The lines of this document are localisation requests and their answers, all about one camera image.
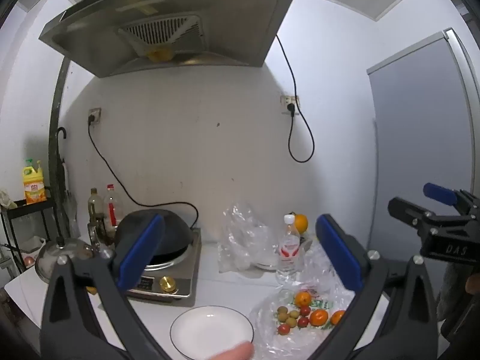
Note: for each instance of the crumpled clear plastic bag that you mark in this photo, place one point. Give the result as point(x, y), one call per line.
point(318, 266)

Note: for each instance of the green printed plastic bag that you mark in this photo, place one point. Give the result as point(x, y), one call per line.
point(270, 345)

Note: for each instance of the white plate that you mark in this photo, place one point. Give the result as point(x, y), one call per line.
point(210, 330)

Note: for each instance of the cherry tomato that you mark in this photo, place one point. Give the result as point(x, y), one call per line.
point(305, 310)
point(284, 329)
point(303, 321)

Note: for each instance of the yellow detergent bottle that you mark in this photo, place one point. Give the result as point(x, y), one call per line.
point(33, 187)

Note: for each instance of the large orange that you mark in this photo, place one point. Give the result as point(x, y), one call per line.
point(301, 224)

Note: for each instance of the tangerine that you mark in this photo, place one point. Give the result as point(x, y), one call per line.
point(337, 317)
point(319, 317)
point(303, 299)

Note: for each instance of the gold cooker knob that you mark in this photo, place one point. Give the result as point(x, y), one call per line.
point(167, 283)

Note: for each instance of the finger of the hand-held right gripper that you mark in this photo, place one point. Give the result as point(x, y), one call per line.
point(407, 210)
point(438, 193)

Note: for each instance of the person's right forearm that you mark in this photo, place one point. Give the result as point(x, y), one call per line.
point(452, 292)

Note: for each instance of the steel pot lid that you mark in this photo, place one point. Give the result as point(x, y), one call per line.
point(47, 260)

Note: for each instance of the steel range hood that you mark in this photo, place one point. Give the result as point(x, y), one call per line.
point(168, 7)

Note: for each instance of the steel induction cooker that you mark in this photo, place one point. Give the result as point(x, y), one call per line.
point(183, 273)

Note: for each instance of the dark wall pipe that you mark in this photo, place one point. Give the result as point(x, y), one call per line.
point(55, 112)

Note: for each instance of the small steel holder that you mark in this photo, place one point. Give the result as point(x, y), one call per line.
point(98, 232)

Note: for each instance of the white wall socket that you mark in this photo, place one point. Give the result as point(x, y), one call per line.
point(285, 100)
point(98, 111)

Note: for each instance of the white container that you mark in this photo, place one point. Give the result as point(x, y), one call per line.
point(35, 245)

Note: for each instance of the black umbrella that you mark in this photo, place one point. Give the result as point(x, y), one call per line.
point(60, 180)

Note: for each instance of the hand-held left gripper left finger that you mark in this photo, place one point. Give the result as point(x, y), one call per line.
point(138, 253)

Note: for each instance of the red label bottle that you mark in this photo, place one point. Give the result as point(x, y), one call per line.
point(111, 210)

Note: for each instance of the person's left hand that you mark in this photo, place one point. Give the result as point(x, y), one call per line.
point(232, 352)

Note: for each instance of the clear water bottle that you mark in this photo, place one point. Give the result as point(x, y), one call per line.
point(288, 255)

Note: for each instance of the oil bottle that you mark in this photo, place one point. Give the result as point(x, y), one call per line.
point(93, 206)

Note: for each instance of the white dish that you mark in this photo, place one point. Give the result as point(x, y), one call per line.
point(266, 264)

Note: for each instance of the pale cloth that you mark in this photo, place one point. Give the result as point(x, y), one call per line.
point(7, 198)

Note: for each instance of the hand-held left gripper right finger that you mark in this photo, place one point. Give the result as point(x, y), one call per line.
point(339, 253)

